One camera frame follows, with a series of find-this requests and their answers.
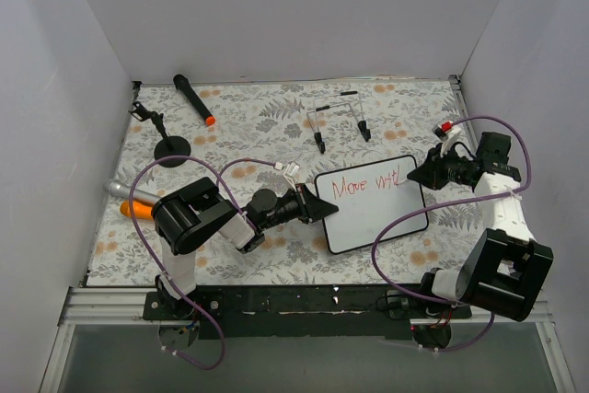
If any black framed whiteboard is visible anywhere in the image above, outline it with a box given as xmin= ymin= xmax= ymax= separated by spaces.
xmin=314 ymin=155 xmax=425 ymax=254

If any black round microphone stand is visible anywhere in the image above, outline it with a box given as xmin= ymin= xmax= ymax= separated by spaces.
xmin=129 ymin=101 xmax=191 ymax=168

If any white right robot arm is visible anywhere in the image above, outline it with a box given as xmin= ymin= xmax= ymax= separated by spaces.
xmin=408 ymin=123 xmax=553 ymax=321

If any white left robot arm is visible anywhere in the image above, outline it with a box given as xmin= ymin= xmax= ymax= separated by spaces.
xmin=152 ymin=178 xmax=339 ymax=319

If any black whiteboard easel stand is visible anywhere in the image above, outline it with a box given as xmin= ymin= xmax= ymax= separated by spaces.
xmin=306 ymin=90 xmax=372 ymax=155

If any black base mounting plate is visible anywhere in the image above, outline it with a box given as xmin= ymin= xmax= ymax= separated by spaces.
xmin=143 ymin=284 xmax=471 ymax=340

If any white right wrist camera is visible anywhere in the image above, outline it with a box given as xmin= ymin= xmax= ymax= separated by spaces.
xmin=433 ymin=121 xmax=463 ymax=156

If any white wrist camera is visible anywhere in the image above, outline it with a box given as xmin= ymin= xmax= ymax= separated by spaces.
xmin=283 ymin=162 xmax=300 ymax=186
xmin=433 ymin=121 xmax=463 ymax=156

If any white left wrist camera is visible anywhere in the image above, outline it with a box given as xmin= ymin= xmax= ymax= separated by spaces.
xmin=283 ymin=162 xmax=300 ymax=186

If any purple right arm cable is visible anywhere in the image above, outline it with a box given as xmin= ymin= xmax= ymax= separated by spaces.
xmin=371 ymin=115 xmax=533 ymax=352

